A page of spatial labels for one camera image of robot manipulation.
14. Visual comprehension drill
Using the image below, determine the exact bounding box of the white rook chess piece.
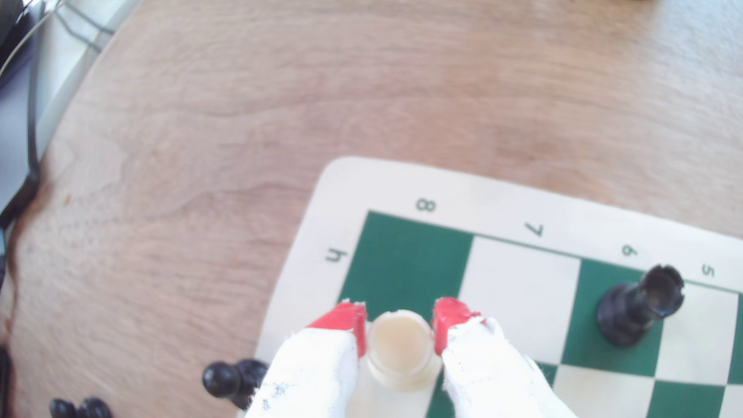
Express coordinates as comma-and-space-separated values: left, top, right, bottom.
366, 309, 443, 392

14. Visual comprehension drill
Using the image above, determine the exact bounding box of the white desk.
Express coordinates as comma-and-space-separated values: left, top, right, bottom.
35, 0, 143, 143

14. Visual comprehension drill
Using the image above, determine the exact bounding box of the black pawn chess piece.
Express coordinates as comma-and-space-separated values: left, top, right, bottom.
49, 397, 113, 418
202, 358, 269, 411

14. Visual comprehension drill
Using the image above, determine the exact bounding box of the black rook chess piece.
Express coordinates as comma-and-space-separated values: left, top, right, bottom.
597, 265, 686, 348

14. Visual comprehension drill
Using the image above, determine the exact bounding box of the green white chess mat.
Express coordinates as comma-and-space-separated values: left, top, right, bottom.
237, 156, 743, 418

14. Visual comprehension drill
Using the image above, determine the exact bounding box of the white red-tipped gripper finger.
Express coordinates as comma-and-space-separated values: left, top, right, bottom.
432, 297, 575, 418
244, 301, 368, 418

